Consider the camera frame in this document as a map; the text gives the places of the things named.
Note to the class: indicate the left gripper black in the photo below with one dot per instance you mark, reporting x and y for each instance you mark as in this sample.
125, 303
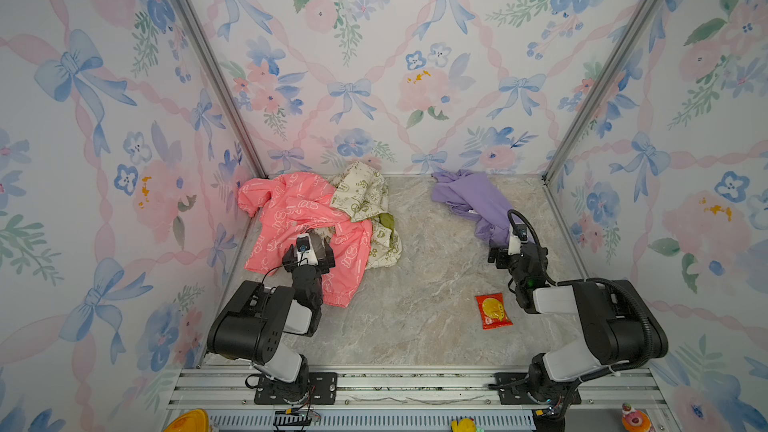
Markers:
325, 262

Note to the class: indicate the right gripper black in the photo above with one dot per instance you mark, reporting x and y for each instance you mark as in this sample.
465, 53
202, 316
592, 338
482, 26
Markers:
503, 256

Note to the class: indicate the purple cloth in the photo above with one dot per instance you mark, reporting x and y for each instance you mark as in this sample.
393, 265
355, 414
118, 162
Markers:
472, 196

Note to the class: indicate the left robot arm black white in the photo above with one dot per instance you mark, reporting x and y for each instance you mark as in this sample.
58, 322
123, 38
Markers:
251, 324

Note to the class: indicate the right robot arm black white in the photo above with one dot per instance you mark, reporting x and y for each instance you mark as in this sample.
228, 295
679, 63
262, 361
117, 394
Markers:
618, 331

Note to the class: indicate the pink printed cloth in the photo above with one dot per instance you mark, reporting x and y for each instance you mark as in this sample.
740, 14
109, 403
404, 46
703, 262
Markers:
295, 203

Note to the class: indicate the cream green printed cloth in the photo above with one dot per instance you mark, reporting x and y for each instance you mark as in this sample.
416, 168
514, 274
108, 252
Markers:
362, 192

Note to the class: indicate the red snack packet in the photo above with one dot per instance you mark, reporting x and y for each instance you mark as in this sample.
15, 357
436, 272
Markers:
492, 311

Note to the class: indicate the yellow toy bottom centre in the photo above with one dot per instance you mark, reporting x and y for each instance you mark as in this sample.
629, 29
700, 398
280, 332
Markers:
464, 425

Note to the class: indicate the yellow object bottom left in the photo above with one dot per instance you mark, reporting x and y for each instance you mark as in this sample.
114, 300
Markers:
197, 420

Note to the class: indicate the red toy bottom right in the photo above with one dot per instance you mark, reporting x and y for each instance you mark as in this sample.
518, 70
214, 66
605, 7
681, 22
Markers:
635, 420

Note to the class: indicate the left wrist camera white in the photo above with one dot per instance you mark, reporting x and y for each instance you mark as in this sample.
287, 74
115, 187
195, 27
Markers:
305, 250

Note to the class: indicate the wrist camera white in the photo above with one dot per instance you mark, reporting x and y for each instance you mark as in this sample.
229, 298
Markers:
305, 250
518, 237

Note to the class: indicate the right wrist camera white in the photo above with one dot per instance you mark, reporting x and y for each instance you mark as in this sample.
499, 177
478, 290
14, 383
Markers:
518, 237

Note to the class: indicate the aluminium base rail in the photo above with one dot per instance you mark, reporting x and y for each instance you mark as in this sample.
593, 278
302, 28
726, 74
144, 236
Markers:
377, 398

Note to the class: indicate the right aluminium corner post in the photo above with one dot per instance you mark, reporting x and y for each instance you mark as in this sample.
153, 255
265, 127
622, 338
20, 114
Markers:
623, 49

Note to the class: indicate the aluminium corner post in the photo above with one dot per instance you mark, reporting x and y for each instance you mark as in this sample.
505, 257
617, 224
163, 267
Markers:
623, 49
204, 52

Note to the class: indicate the left aluminium corner post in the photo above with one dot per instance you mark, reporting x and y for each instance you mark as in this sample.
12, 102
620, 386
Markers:
204, 52

